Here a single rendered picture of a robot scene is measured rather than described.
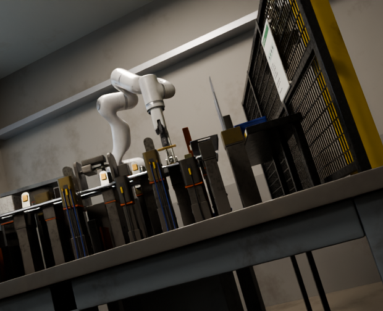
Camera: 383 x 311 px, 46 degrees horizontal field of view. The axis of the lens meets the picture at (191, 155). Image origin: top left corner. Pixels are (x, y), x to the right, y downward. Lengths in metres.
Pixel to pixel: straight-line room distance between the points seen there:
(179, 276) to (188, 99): 3.40
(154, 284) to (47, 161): 4.15
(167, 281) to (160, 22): 3.84
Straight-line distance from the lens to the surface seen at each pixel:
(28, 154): 5.33
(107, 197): 1.93
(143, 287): 1.10
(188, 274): 1.04
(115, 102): 2.42
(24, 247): 2.04
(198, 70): 4.38
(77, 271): 1.14
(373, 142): 1.51
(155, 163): 1.72
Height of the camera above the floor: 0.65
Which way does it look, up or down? 11 degrees up
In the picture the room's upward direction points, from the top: 16 degrees counter-clockwise
